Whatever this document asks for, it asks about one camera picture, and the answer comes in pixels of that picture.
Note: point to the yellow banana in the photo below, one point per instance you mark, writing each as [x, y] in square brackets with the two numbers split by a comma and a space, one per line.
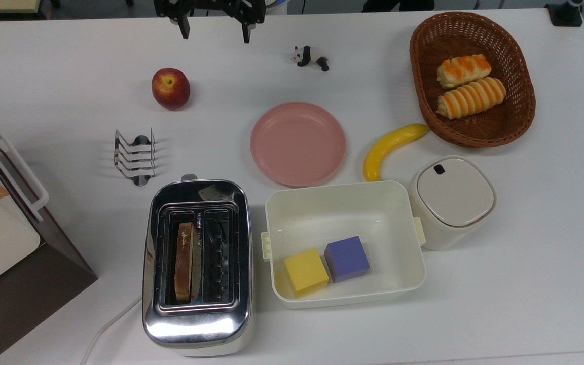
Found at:
[386, 149]

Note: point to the white plastic container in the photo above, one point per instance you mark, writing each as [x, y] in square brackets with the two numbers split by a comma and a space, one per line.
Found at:
[388, 213]

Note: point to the red apple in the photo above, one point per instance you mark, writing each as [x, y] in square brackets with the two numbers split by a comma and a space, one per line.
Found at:
[170, 88]

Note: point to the yellow cube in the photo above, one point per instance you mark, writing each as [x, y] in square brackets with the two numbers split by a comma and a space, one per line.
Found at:
[305, 271]

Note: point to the purple cube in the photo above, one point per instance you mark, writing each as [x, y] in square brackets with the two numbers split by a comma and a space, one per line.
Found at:
[346, 258]

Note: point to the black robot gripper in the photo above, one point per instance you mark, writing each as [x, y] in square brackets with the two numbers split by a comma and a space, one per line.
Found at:
[210, 5]

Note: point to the toast slice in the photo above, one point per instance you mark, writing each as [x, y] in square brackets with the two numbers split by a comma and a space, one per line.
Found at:
[184, 262]

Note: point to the pink plate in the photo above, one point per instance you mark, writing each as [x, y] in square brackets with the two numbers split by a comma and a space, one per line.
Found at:
[297, 144]

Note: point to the short striped bread roll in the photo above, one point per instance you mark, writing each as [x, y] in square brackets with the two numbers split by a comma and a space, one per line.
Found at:
[462, 70]

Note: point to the long striped bread roll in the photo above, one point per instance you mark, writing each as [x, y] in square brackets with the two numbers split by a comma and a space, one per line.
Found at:
[470, 97]

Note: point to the brown white oven appliance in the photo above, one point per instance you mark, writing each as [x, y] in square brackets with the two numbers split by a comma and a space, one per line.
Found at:
[8, 263]

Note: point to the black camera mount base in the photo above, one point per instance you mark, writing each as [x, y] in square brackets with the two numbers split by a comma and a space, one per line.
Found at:
[566, 13]

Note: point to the cream lidded canister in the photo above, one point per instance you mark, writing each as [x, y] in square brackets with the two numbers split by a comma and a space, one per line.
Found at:
[453, 198]

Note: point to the brown wicker basket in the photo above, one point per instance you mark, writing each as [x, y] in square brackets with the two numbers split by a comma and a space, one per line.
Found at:
[500, 126]

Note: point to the silver toaster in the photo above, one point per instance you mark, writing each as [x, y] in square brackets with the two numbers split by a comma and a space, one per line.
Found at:
[196, 324]

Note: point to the toy panda figurine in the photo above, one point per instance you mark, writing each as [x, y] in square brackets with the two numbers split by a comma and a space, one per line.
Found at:
[308, 56]

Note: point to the metal toast rack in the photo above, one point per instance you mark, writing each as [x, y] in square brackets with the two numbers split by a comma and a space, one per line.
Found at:
[135, 156]

